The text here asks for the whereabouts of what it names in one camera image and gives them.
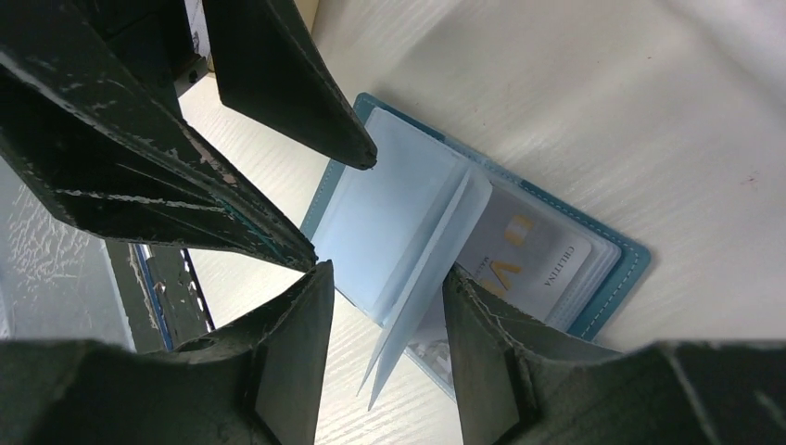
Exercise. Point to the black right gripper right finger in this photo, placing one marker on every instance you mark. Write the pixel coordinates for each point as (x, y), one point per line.
(519, 381)

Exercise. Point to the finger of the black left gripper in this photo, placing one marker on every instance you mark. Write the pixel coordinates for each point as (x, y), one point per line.
(269, 69)
(90, 122)

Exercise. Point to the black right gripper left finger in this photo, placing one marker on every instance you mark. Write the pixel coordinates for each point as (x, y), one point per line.
(257, 380)

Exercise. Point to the white silver card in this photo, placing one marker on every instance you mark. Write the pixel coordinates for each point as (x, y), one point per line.
(526, 252)

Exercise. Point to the blue leather card holder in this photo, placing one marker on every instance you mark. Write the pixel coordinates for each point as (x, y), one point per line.
(431, 202)

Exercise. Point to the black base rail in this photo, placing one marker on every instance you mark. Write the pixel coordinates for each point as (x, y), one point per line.
(160, 294)

